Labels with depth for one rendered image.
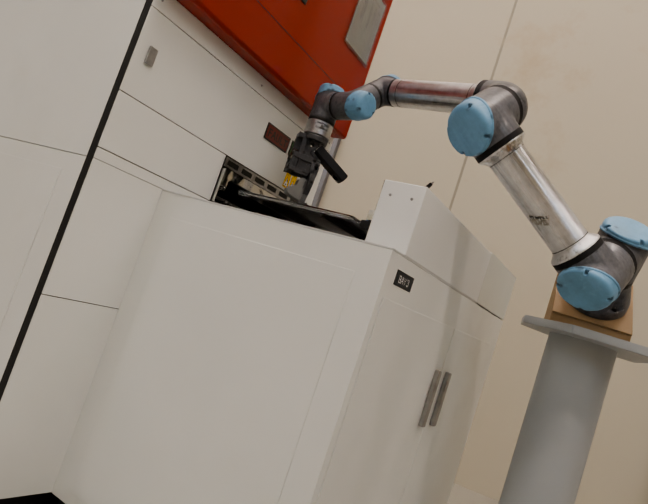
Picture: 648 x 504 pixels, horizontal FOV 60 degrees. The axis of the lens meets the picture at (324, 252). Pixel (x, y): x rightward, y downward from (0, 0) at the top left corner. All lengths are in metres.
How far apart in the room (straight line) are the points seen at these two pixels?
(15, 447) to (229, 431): 0.48
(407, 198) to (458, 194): 2.29
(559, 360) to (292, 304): 0.70
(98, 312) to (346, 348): 0.61
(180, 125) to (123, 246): 0.32
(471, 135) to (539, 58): 2.46
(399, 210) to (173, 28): 0.67
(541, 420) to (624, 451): 1.89
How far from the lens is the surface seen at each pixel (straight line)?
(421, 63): 3.73
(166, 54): 1.39
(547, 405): 1.49
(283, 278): 1.12
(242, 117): 1.58
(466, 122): 1.28
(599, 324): 1.52
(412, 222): 1.10
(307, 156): 1.56
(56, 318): 1.33
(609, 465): 3.37
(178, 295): 1.28
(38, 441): 1.44
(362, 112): 1.52
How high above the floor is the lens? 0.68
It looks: 5 degrees up
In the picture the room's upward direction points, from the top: 19 degrees clockwise
